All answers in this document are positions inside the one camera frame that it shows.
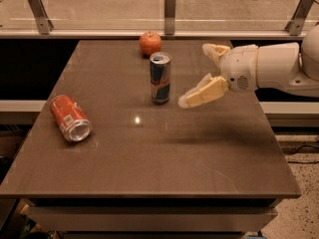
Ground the left metal bracket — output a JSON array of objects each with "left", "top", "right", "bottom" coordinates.
[{"left": 27, "top": 0, "right": 54, "bottom": 35}]

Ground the right metal bracket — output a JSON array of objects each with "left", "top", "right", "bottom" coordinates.
[{"left": 285, "top": 0, "right": 315, "bottom": 36}]

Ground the black floor cable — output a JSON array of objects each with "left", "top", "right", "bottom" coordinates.
[{"left": 284, "top": 144, "right": 319, "bottom": 165}]

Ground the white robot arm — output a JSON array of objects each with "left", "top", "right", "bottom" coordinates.
[{"left": 178, "top": 26, "right": 319, "bottom": 109}]

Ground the red apple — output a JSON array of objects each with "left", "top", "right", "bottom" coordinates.
[{"left": 139, "top": 31, "right": 161, "bottom": 56}]

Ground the orange soda can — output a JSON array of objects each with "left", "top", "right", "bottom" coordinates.
[{"left": 50, "top": 95, "right": 92, "bottom": 142}]

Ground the blue silver redbull can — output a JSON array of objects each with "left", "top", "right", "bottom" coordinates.
[{"left": 150, "top": 52, "right": 171, "bottom": 104}]

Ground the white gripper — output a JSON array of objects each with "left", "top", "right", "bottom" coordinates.
[{"left": 178, "top": 43, "right": 258, "bottom": 109}]

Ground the glass barrier panel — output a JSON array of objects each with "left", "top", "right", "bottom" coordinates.
[{"left": 0, "top": 0, "right": 319, "bottom": 32}]

